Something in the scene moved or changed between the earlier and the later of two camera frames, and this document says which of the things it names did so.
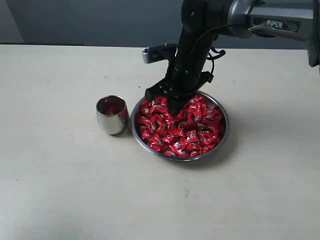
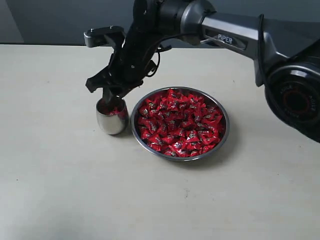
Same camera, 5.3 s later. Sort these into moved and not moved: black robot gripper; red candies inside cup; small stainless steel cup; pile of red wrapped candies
Moved: black robot gripper
Not moved: pile of red wrapped candies; red candies inside cup; small stainless steel cup
